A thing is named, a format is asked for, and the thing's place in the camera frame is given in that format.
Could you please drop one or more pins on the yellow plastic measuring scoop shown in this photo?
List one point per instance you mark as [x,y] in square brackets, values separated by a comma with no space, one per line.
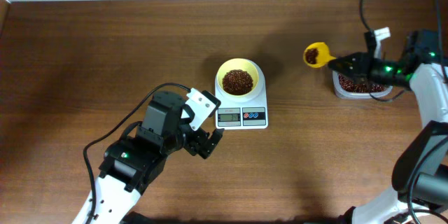
[317,55]

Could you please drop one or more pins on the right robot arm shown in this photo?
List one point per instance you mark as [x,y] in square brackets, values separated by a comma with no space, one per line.
[419,179]

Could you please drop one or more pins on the yellow plastic bowl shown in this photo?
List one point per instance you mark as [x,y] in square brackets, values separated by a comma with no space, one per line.
[237,63]

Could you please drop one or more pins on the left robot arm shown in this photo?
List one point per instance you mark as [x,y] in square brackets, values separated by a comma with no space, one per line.
[138,157]

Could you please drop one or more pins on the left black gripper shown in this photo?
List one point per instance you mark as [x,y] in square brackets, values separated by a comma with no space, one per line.
[194,145]

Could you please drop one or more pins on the clear plastic container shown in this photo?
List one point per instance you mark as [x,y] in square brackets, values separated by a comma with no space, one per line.
[346,89]

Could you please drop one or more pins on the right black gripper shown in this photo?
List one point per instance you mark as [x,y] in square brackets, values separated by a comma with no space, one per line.
[362,63]

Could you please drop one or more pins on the red beans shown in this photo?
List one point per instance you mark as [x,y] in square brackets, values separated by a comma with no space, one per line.
[237,82]

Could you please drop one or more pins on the white digital kitchen scale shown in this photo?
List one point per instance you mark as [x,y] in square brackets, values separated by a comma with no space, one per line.
[242,112]

